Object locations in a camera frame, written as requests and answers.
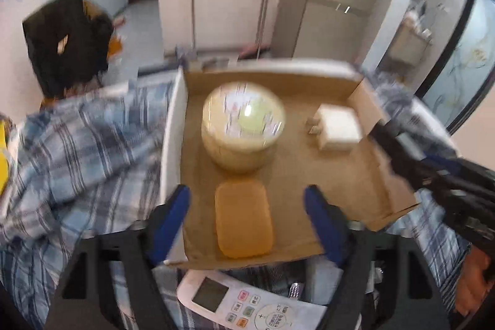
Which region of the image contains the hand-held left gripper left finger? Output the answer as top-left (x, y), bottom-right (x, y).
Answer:
top-left (56, 184), bottom-right (192, 330)

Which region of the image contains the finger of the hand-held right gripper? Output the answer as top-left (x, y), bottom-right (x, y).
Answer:
top-left (369, 120), bottom-right (449, 191)
top-left (423, 155), bottom-right (495, 184)

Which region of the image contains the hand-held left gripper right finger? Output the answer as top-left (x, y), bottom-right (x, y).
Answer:
top-left (303, 185), bottom-right (451, 330)

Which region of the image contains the shallow cardboard box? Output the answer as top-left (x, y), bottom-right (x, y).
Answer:
top-left (160, 59), bottom-right (420, 271)

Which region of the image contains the orange soap bar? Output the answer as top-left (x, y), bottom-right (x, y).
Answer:
top-left (214, 177), bottom-right (274, 259)

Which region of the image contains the white charger plug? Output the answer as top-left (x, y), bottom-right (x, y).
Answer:
top-left (307, 104), bottom-right (363, 152)

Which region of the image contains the white remote control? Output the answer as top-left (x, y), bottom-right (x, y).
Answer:
top-left (177, 270), bottom-right (327, 330)

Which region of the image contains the round cream lidded container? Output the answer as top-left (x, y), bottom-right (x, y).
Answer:
top-left (201, 81), bottom-right (287, 173)

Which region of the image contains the person's right hand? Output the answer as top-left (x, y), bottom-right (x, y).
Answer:
top-left (455, 249), bottom-right (495, 315)

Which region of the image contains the blue plaid blanket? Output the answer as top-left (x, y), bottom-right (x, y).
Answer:
top-left (0, 67), bottom-right (476, 330)

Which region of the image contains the patterned glass door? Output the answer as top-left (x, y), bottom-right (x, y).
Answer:
top-left (415, 0), bottom-right (495, 133)

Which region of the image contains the beige vanity cabinet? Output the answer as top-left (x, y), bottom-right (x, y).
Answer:
top-left (389, 21), bottom-right (432, 64)

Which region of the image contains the yellow box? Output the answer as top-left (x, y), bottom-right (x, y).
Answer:
top-left (0, 121), bottom-right (10, 195)

